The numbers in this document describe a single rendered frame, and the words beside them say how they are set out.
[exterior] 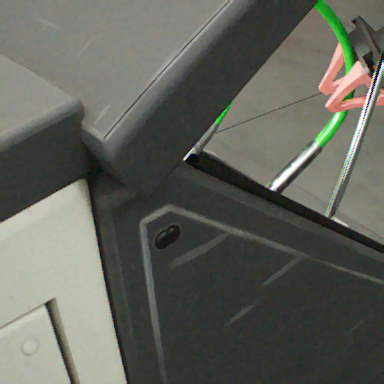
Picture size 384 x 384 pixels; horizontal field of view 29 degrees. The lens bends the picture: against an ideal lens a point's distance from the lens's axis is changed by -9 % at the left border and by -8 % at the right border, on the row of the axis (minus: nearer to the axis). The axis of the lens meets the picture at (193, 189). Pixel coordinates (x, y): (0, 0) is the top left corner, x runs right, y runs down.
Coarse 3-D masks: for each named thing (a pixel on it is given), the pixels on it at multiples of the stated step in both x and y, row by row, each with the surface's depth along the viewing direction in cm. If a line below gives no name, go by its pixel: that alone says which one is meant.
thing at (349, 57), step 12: (324, 12) 75; (336, 24) 77; (348, 36) 79; (348, 48) 79; (348, 60) 81; (348, 72) 82; (348, 96) 83; (336, 120) 85; (324, 132) 85; (324, 144) 85
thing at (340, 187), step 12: (372, 84) 47; (372, 96) 47; (372, 108) 47; (360, 120) 48; (360, 132) 48; (360, 144) 48; (348, 156) 48; (348, 168) 49; (348, 180) 49; (336, 192) 49; (336, 204) 49
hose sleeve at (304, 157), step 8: (312, 144) 85; (304, 152) 85; (312, 152) 85; (320, 152) 85; (296, 160) 85; (304, 160) 85; (312, 160) 85; (288, 168) 85; (296, 168) 85; (304, 168) 86; (280, 176) 86; (288, 176) 85; (296, 176) 86; (272, 184) 86; (280, 184) 85; (288, 184) 86; (280, 192) 86
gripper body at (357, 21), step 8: (360, 16) 81; (360, 24) 80; (368, 24) 82; (368, 32) 79; (376, 32) 79; (368, 40) 78; (376, 40) 78; (376, 48) 77; (376, 56) 76; (376, 64) 77
